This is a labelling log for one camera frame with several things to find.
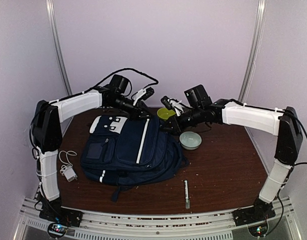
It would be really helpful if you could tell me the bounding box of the aluminium corner post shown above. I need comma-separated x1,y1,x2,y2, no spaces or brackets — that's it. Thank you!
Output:
238,0,268,102
45,0,72,96

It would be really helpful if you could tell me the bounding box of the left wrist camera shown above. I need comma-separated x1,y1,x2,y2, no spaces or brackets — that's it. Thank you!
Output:
131,87,155,106

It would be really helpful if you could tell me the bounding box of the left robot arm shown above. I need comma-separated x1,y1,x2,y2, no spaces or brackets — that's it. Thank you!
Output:
29,67,159,225

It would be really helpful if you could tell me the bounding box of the left aluminium corner post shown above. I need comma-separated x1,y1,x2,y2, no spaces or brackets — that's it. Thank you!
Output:
45,0,72,96

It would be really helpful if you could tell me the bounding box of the white green marker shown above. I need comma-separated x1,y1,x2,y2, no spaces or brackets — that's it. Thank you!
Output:
184,180,191,210

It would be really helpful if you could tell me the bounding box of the lime green bowl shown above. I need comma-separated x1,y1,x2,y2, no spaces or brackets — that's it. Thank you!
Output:
156,107,176,121

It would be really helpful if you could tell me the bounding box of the white charger with cable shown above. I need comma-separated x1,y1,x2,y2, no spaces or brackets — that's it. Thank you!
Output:
58,150,78,182

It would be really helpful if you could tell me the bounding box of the pale blue ceramic bowl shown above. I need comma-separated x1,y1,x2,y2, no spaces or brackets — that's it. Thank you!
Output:
179,131,202,151

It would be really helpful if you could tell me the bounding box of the aluminium front rail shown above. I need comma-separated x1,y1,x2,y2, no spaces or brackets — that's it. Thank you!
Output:
13,196,302,240

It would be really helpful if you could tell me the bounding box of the right aluminium corner post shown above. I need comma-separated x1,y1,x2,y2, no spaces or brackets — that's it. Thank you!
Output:
238,0,268,102

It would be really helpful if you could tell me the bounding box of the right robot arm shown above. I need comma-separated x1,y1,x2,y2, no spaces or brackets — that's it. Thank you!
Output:
160,84,307,226

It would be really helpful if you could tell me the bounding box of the navy blue student backpack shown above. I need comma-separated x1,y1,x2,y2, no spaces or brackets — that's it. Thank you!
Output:
80,115,189,202

